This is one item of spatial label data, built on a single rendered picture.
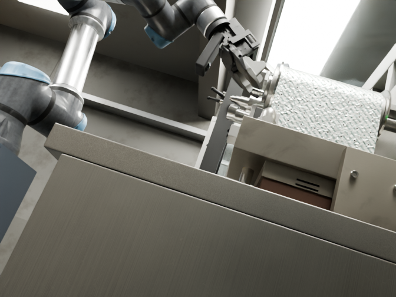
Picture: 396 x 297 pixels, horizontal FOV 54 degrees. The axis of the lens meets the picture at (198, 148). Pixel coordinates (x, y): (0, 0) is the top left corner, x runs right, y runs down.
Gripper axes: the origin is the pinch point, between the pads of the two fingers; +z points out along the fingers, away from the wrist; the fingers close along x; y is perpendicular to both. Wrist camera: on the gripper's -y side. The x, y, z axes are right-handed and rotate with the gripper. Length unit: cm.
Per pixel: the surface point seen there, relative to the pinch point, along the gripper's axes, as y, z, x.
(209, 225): -30, 26, -31
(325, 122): 6.5, 16.9, -5.6
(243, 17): 120, -145, 195
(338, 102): 12.0, 14.5, -5.6
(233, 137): -10.5, 7.0, 1.9
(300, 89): 6.7, 7.4, -5.6
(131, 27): 44, -237, 256
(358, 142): 9.6, 24.4, -5.6
